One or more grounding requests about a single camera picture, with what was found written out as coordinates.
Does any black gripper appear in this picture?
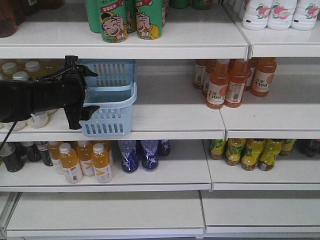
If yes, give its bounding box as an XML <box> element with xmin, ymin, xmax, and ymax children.
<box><xmin>62</xmin><ymin>55</ymin><xmax>100</xmax><ymax>130</ymax></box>

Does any light blue plastic basket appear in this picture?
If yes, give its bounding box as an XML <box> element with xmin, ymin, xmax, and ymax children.
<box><xmin>78</xmin><ymin>59</ymin><xmax>137</xmax><ymax>137</ymax></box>

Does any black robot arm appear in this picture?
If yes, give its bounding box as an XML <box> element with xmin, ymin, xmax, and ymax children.
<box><xmin>0</xmin><ymin>55</ymin><xmax>99</xmax><ymax>130</ymax></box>

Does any pale yellow drink bottle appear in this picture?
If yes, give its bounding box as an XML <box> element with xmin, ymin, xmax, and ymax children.
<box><xmin>26</xmin><ymin>111</ymin><xmax>49</xmax><ymax>129</ymax></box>
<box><xmin>1</xmin><ymin>62</ymin><xmax>19</xmax><ymax>80</ymax></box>
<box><xmin>25</xmin><ymin>60</ymin><xmax>42</xmax><ymax>78</ymax></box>

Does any orange vitamin drink bottle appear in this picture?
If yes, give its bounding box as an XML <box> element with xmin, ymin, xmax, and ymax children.
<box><xmin>92</xmin><ymin>143</ymin><xmax>112</xmax><ymax>184</ymax></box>
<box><xmin>76</xmin><ymin>140</ymin><xmax>95</xmax><ymax>177</ymax></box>
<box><xmin>59</xmin><ymin>143</ymin><xmax>83</xmax><ymax>184</ymax></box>
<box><xmin>48</xmin><ymin>141</ymin><xmax>64</xmax><ymax>175</ymax></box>

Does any dark tea bottle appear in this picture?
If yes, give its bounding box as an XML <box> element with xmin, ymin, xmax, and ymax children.
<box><xmin>35</xmin><ymin>141</ymin><xmax>53</xmax><ymax>167</ymax></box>
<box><xmin>0</xmin><ymin>142</ymin><xmax>24</xmax><ymax>173</ymax></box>
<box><xmin>20</xmin><ymin>141</ymin><xmax>41</xmax><ymax>162</ymax></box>

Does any green cartoon drink can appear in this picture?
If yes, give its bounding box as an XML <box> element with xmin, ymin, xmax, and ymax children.
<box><xmin>135</xmin><ymin>0</ymin><xmax>162</xmax><ymax>40</ymax></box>
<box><xmin>97</xmin><ymin>0</ymin><xmax>128</xmax><ymax>43</ymax></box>

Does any blue sports drink bottle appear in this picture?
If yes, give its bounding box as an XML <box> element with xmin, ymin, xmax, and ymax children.
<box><xmin>118</xmin><ymin>140</ymin><xmax>139</xmax><ymax>173</ymax></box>
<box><xmin>140</xmin><ymin>140</ymin><xmax>159</xmax><ymax>171</ymax></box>
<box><xmin>158</xmin><ymin>139</ymin><xmax>171</xmax><ymax>157</ymax></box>

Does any orange juice bottle C100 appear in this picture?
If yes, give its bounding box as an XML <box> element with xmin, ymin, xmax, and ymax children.
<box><xmin>206</xmin><ymin>59</ymin><xmax>230</xmax><ymax>110</ymax></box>
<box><xmin>250</xmin><ymin>57</ymin><xmax>277</xmax><ymax>97</ymax></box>
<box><xmin>224</xmin><ymin>59</ymin><xmax>249</xmax><ymax>108</ymax></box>

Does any yellow lemon tea bottle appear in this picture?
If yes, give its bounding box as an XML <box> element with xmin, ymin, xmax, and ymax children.
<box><xmin>241</xmin><ymin>138</ymin><xmax>266</xmax><ymax>171</ymax></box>
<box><xmin>209</xmin><ymin>139</ymin><xmax>227</xmax><ymax>160</ymax></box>
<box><xmin>257</xmin><ymin>138</ymin><xmax>284</xmax><ymax>171</ymax></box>
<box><xmin>225</xmin><ymin>138</ymin><xmax>247</xmax><ymax>166</ymax></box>
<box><xmin>279</xmin><ymin>138</ymin><xmax>296</xmax><ymax>156</ymax></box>

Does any white metal shelf unit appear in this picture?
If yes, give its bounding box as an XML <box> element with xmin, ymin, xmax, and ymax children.
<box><xmin>0</xmin><ymin>0</ymin><xmax>320</xmax><ymax>240</ymax></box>

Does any white peach drink bottle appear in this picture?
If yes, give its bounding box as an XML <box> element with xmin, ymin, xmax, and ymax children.
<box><xmin>242</xmin><ymin>0</ymin><xmax>273</xmax><ymax>31</ymax></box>
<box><xmin>266</xmin><ymin>0</ymin><xmax>297</xmax><ymax>31</ymax></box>
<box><xmin>290</xmin><ymin>0</ymin><xmax>320</xmax><ymax>31</ymax></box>

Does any plastic cola bottle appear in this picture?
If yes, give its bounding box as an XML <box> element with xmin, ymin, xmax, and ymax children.
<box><xmin>297</xmin><ymin>139</ymin><xmax>320</xmax><ymax>158</ymax></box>

